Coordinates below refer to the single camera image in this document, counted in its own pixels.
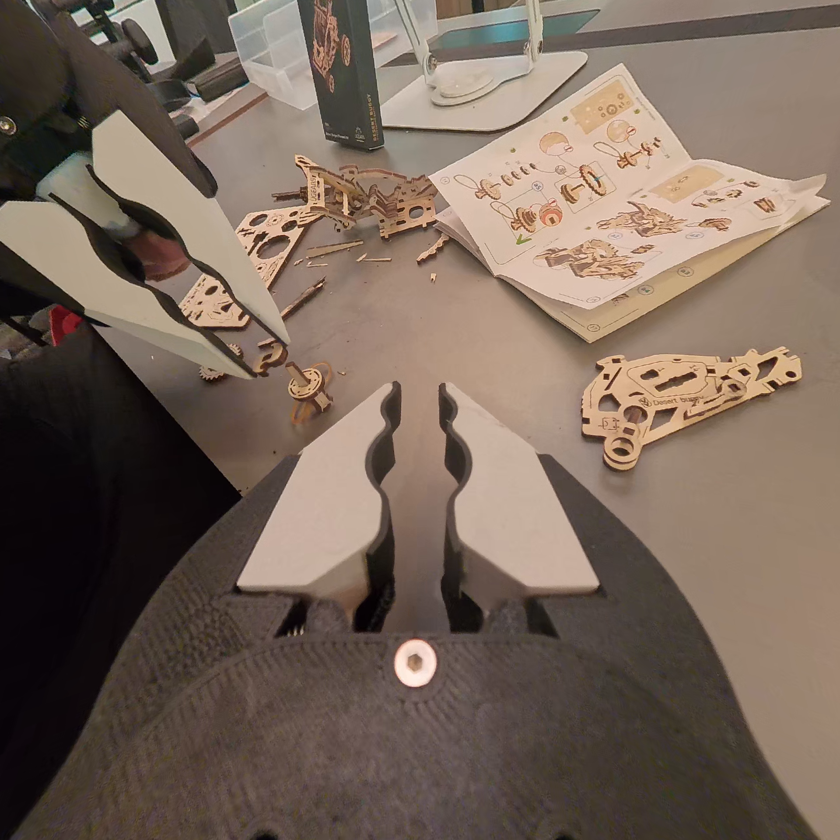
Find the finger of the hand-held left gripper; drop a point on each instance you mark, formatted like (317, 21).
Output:
(79, 262)
(184, 197)

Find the clear plastic box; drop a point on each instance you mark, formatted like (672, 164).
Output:
(275, 59)

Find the dark wooden axle shaft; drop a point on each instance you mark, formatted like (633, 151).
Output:
(289, 193)

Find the wooden wheel axle assembly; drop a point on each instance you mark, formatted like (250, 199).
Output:
(308, 387)

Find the toothed wooden strip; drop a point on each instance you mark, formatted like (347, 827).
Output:
(433, 249)

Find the red plastic crate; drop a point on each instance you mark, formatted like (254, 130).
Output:
(65, 325)

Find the small curved wooden piece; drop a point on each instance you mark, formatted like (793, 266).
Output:
(261, 364)

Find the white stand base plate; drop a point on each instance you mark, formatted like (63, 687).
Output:
(512, 92)

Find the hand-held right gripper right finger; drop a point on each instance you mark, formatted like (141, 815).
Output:
(525, 525)

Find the person's left hand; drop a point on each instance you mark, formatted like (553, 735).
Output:
(161, 259)

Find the dark blue desk mat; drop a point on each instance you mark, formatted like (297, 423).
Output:
(525, 26)

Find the black dumbbell rack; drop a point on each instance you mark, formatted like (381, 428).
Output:
(139, 39)

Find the forked wooden rod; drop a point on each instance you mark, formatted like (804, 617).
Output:
(303, 296)

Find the wooden chassis assembly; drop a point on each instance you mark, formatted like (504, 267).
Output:
(656, 407)

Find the white instruction booklet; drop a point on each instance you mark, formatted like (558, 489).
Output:
(722, 229)

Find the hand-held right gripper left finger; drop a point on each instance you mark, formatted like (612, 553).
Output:
(315, 525)

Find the wooden parts sheet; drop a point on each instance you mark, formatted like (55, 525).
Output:
(275, 262)

